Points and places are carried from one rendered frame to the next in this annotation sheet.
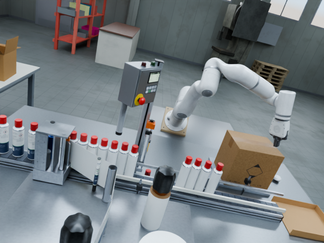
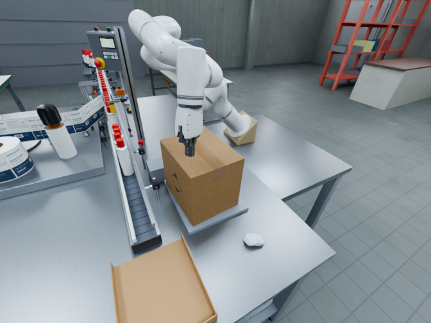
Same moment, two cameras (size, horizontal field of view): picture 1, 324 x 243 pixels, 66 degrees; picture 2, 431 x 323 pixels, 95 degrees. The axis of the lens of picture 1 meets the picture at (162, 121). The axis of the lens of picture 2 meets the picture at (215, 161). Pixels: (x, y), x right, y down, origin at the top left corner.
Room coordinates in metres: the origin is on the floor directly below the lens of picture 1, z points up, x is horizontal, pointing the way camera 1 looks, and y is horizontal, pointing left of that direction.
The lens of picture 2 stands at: (1.24, -1.26, 1.56)
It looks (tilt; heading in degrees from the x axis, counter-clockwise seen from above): 36 degrees down; 67
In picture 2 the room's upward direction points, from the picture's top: 3 degrees clockwise
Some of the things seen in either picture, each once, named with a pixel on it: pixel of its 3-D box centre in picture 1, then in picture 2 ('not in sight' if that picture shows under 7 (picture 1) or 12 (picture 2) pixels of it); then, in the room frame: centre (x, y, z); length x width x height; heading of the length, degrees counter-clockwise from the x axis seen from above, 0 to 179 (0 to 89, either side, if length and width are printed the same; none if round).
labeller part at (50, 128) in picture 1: (56, 128); (87, 83); (0.96, 0.45, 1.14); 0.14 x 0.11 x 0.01; 96
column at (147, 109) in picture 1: (144, 120); (131, 91); (1.24, 0.09, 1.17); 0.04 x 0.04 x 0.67; 6
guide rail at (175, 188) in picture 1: (192, 191); (117, 160); (1.09, -0.26, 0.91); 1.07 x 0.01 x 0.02; 96
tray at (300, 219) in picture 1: (304, 218); (160, 289); (1.20, -0.96, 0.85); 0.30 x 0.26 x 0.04; 96
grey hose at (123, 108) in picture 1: (122, 116); (120, 84); (1.18, 0.21, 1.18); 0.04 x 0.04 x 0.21
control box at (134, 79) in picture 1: (140, 83); (109, 51); (1.17, 0.15, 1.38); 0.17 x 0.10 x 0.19; 151
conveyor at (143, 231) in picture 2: (138, 182); (119, 141); (1.10, 0.03, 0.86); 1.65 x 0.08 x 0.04; 96
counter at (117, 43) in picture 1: (120, 43); (400, 81); (7.54, 1.80, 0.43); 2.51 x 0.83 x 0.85; 7
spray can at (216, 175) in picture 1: (214, 179); (124, 157); (1.14, -0.36, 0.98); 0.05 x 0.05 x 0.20
